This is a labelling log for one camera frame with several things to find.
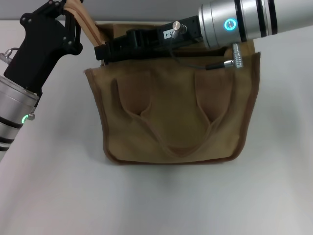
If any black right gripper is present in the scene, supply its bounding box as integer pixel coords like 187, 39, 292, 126
94, 15, 204, 67

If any left gripper cable with connector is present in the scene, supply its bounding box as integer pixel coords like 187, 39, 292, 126
0, 47, 19, 66

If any right gripper cable with connectors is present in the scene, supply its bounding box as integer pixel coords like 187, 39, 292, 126
168, 21, 244, 71

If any khaki canvas food bag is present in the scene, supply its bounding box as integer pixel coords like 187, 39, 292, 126
64, 0, 262, 165

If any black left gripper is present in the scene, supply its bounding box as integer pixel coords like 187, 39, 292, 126
3, 0, 84, 93

